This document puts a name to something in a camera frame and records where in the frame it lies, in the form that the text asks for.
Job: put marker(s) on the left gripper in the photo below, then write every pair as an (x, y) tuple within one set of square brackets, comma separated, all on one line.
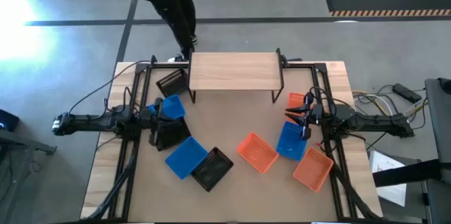
[(157, 112)]

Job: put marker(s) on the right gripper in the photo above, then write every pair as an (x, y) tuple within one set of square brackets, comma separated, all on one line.
[(307, 125)]

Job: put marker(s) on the orange plastic basket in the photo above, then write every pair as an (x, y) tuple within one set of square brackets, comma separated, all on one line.
[(313, 169), (258, 152), (295, 100)]

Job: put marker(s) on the blue plastic basket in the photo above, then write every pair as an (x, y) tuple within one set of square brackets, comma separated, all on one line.
[(186, 157), (175, 107), (290, 143)]

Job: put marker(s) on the black plastic basket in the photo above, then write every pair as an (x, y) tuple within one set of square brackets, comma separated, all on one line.
[(175, 138), (212, 169), (172, 83)]

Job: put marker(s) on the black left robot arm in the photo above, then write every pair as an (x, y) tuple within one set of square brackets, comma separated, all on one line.
[(91, 122)]

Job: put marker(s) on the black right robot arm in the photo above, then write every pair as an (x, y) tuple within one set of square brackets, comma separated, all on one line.
[(373, 122)]

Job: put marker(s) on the wooden shelf with black legs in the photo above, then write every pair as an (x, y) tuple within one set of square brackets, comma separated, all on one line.
[(234, 70)]

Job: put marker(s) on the black power strip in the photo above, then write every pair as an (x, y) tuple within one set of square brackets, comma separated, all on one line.
[(407, 93)]

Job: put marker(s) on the white paper sheet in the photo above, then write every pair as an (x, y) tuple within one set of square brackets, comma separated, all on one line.
[(387, 190)]

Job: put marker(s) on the black flat bar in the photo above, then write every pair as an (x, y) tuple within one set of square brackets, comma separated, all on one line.
[(405, 174)]

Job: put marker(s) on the black box device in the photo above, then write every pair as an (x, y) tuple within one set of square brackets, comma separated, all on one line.
[(7, 120)]

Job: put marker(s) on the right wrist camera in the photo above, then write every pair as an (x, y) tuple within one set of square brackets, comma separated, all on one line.
[(317, 112)]

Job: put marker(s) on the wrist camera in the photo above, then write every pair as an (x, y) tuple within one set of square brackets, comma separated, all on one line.
[(317, 112), (146, 115)]

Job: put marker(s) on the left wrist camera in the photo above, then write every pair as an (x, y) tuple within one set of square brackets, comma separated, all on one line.
[(146, 115)]

